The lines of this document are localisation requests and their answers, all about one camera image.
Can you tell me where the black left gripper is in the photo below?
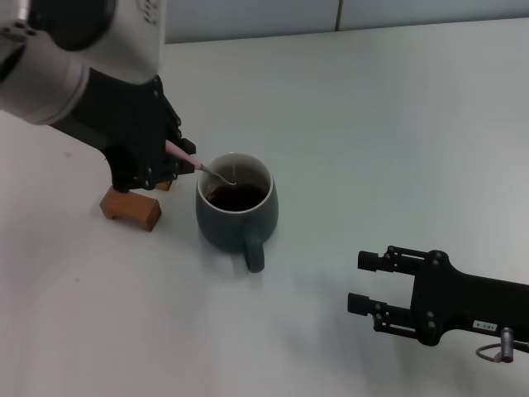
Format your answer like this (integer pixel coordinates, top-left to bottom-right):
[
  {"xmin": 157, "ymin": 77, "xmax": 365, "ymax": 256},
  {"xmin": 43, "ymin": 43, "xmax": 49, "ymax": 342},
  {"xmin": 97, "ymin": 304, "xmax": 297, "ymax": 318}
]
[{"xmin": 50, "ymin": 68, "xmax": 198, "ymax": 194}]

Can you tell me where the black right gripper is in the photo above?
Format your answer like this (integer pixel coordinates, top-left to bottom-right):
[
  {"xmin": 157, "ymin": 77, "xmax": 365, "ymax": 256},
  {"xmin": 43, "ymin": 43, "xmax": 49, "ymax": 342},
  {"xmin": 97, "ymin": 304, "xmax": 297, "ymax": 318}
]
[{"xmin": 346, "ymin": 245, "xmax": 529, "ymax": 347}]

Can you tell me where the pink handled metal spoon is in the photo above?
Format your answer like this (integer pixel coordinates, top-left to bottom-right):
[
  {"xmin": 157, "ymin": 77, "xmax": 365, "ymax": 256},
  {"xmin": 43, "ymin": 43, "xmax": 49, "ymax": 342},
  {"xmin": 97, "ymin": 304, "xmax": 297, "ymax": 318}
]
[{"xmin": 164, "ymin": 139, "xmax": 239, "ymax": 187}]

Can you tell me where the grey ceramic cup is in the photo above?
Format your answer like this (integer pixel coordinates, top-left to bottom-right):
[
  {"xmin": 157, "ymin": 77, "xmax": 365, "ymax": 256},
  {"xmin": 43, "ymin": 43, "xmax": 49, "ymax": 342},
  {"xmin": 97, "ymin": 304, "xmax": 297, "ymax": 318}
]
[{"xmin": 195, "ymin": 152, "xmax": 280, "ymax": 274}]

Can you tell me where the brown arched wooden block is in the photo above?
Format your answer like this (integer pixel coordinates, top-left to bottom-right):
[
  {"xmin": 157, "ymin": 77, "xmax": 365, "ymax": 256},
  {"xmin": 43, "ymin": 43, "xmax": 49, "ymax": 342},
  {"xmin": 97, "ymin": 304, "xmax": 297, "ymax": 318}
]
[{"xmin": 99, "ymin": 186, "xmax": 163, "ymax": 234}]

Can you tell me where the dark coffee liquid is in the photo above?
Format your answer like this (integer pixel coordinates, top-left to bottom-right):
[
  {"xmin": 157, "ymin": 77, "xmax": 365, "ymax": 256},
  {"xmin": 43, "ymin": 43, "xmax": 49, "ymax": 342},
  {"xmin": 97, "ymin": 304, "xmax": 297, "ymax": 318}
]
[{"xmin": 206, "ymin": 183, "xmax": 269, "ymax": 212}]

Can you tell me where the right gripper cable with connector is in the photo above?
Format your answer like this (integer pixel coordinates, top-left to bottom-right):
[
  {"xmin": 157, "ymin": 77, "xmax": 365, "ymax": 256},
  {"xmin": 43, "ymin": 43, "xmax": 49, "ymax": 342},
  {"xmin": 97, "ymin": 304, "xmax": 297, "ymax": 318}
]
[{"xmin": 474, "ymin": 327, "xmax": 516, "ymax": 364}]

